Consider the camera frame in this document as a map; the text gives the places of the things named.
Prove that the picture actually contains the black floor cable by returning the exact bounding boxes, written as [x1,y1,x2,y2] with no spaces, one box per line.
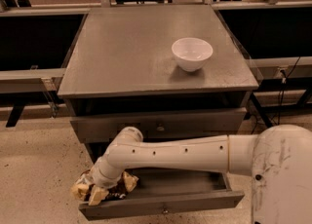
[250,56,302,134]

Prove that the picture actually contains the white ceramic bowl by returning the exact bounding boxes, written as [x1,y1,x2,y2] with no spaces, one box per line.
[172,37,214,72]

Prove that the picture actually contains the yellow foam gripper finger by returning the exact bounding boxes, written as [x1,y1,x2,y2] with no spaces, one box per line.
[88,186,109,205]

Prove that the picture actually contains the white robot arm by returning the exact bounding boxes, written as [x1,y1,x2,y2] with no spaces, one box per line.
[91,125,312,224]

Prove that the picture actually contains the grey metal railing frame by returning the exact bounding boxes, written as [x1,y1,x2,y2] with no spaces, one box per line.
[0,3,312,120]

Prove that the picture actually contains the brown sea salt chip bag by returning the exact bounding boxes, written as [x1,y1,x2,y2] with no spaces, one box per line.
[70,169,138,202]

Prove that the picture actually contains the grey open middle drawer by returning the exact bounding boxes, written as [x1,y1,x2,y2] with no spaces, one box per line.
[78,136,246,221]

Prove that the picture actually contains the grey wooden drawer cabinet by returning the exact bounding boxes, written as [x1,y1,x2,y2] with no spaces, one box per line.
[58,5,258,160]

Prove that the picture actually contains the grey top drawer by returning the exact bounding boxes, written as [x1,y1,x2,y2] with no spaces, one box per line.
[70,107,247,143]

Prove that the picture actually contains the brass top drawer knob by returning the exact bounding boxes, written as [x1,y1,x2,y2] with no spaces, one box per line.
[156,124,165,131]

